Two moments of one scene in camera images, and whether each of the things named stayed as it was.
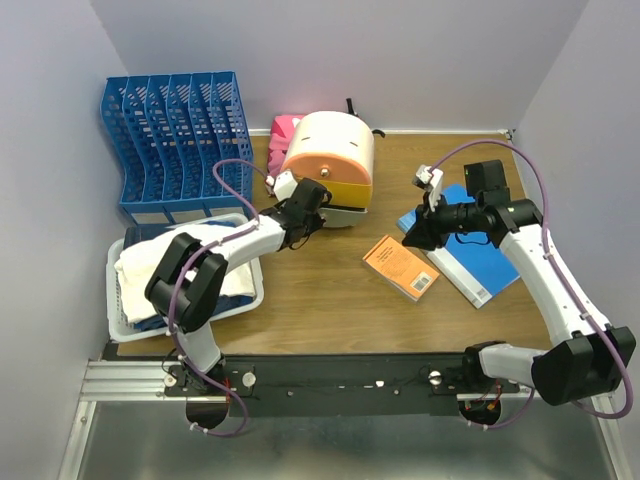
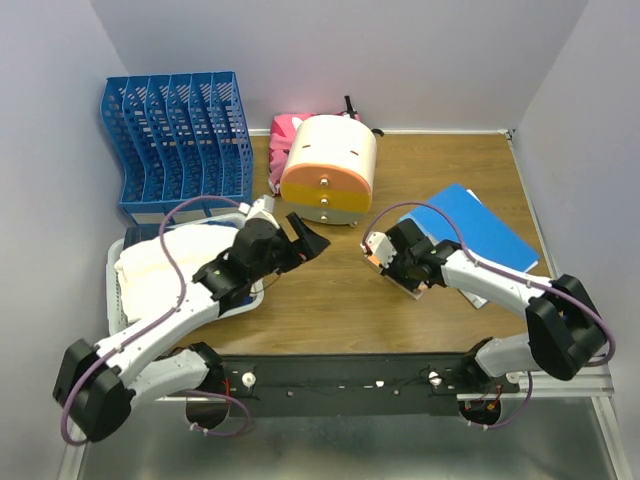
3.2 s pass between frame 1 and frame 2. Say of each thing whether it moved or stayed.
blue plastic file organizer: stayed
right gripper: moved
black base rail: stayed
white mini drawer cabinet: stayed
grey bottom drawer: stayed
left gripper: moved
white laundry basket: stayed
